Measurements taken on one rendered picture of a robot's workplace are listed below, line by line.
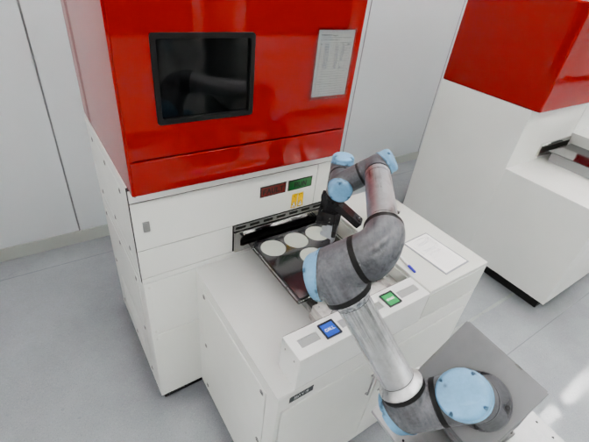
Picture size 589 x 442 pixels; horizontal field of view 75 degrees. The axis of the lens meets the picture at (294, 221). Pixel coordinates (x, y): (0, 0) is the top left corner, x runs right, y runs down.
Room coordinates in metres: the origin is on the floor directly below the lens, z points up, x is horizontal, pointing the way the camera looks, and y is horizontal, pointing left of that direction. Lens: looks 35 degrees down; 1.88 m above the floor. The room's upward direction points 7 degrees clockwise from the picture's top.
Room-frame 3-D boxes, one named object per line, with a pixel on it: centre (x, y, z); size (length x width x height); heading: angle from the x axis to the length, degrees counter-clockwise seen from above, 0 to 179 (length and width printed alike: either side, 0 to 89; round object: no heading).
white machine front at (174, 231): (1.24, 0.21, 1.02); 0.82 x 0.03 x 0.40; 128
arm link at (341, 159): (1.17, -0.13, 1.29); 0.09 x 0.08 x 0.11; 177
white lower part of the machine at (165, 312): (1.51, 0.41, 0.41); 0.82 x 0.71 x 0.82; 128
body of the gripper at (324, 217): (1.18, -0.13, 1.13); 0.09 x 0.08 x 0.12; 80
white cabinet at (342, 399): (1.15, -0.21, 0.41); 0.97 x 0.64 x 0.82; 128
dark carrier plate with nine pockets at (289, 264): (1.18, -0.08, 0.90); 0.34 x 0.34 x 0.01; 38
